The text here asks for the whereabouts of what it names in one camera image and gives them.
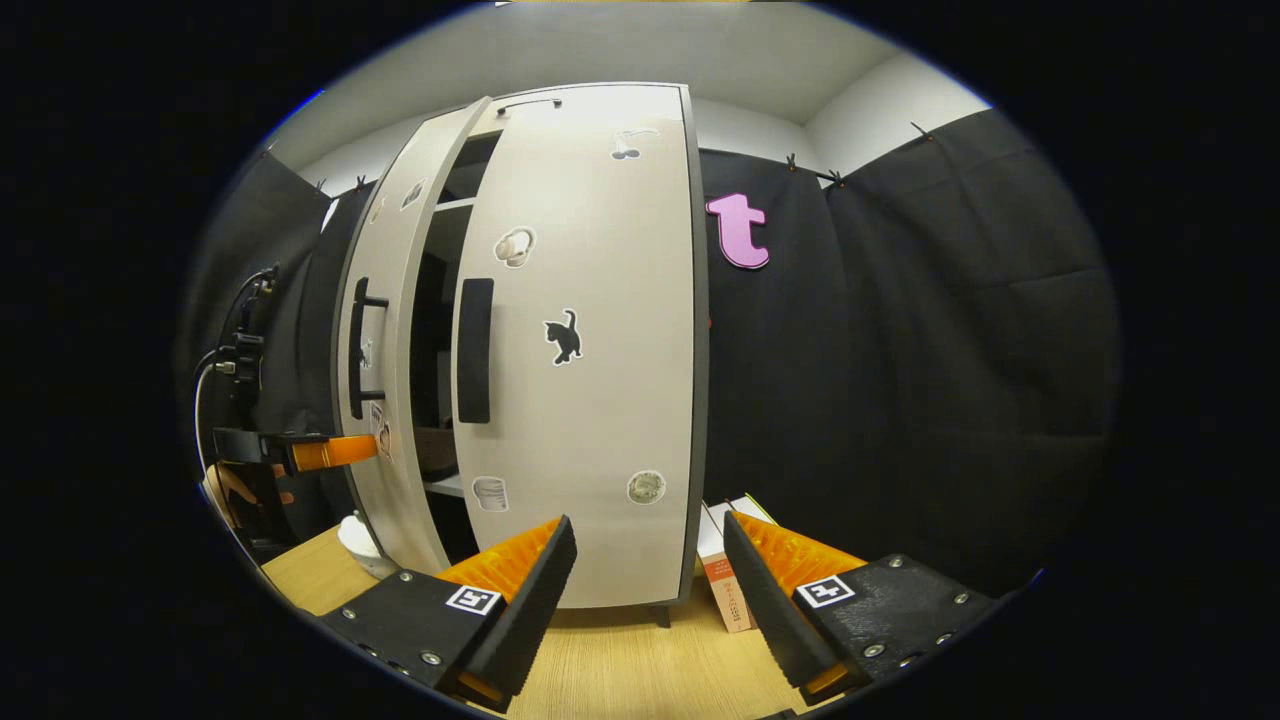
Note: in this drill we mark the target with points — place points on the white object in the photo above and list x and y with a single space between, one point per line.
365 548

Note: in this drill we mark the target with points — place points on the orange and white carton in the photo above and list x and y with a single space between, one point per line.
728 590

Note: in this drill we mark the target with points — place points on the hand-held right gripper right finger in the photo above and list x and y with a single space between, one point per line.
770 610

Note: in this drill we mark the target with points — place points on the white cabinet door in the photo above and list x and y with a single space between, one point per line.
400 250
600 420

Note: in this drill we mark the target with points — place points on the white shoe cabinet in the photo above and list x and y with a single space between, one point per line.
435 300

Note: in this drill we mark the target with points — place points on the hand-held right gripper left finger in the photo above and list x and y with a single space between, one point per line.
525 610

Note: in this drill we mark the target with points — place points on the black backdrop cloth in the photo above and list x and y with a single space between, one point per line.
900 400

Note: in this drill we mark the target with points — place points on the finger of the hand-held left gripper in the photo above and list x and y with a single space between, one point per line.
335 452

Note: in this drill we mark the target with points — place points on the white cabinet drawer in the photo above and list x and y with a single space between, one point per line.
600 102

